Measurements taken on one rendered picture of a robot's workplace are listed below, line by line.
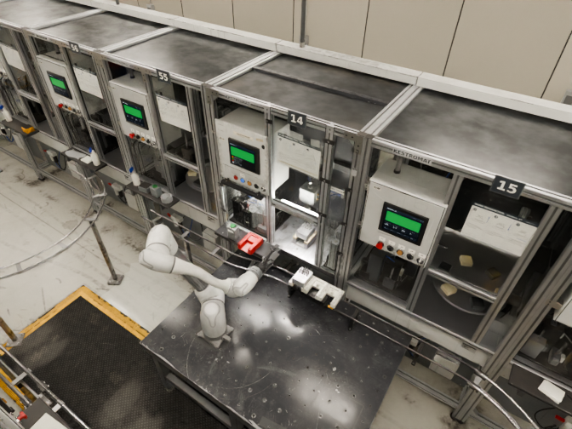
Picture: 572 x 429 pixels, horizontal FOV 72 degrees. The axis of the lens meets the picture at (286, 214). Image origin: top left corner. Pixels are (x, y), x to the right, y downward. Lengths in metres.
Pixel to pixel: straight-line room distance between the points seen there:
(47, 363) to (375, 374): 2.62
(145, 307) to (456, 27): 4.67
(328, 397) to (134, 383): 1.63
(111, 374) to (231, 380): 1.29
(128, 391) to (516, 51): 5.22
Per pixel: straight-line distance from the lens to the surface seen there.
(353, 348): 2.78
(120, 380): 3.60
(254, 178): 2.68
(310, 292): 2.81
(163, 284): 4.07
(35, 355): 4.02
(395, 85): 2.79
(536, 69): 5.55
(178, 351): 2.80
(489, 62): 5.59
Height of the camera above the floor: 3.05
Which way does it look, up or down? 41 degrees down
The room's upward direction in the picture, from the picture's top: 1 degrees clockwise
